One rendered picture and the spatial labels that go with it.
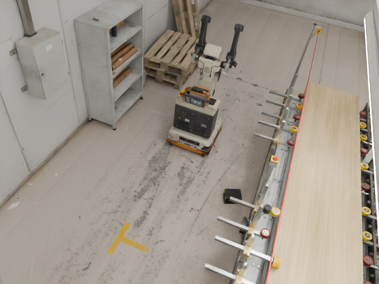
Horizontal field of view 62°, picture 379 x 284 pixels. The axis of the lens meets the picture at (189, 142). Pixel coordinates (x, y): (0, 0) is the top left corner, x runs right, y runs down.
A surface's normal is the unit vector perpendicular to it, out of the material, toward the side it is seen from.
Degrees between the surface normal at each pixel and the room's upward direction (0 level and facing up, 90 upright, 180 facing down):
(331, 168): 0
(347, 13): 90
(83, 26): 90
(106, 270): 0
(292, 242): 0
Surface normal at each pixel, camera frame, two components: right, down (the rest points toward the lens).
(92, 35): -0.36, 0.61
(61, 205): 0.11, -0.72
